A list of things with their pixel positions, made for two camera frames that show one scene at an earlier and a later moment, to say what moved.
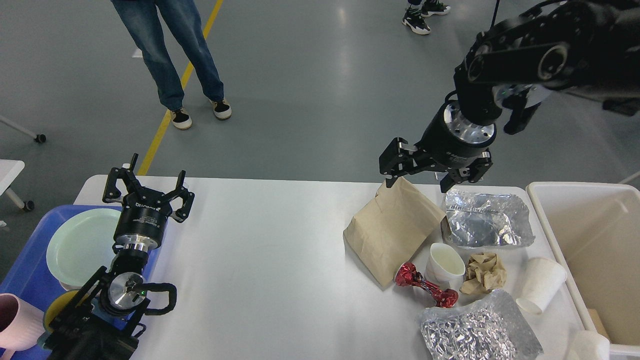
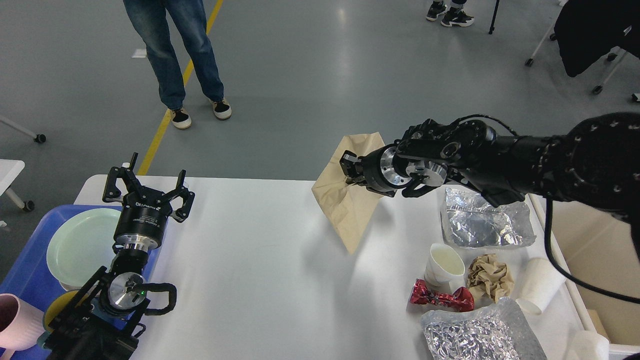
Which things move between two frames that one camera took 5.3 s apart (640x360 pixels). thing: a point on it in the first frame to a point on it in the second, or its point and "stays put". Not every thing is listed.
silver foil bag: (485, 220) stays put
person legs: (417, 9) to (455, 15)
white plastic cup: (542, 279) stays put
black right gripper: (448, 139) to (380, 174)
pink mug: (21, 324) stays put
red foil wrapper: (407, 275) to (462, 300)
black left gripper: (141, 223) stays put
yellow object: (55, 308) stays put
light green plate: (81, 244) stays put
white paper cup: (444, 267) stays put
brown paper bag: (387, 235) to (351, 207)
